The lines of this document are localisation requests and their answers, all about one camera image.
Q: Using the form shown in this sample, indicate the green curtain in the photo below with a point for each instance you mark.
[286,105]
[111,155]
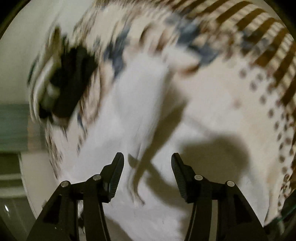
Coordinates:
[18,132]

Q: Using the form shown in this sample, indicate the brown checkered blanket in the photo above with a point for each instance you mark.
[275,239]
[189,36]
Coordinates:
[258,27]

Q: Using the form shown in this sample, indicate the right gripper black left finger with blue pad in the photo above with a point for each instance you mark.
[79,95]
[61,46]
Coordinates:
[59,217]

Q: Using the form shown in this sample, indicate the white knit sweater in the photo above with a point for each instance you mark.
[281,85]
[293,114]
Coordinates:
[213,119]

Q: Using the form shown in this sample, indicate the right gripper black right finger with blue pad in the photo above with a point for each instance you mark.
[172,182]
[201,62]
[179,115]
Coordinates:
[236,219]

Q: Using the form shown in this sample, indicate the folded black white garment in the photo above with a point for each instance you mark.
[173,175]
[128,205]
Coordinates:
[58,78]

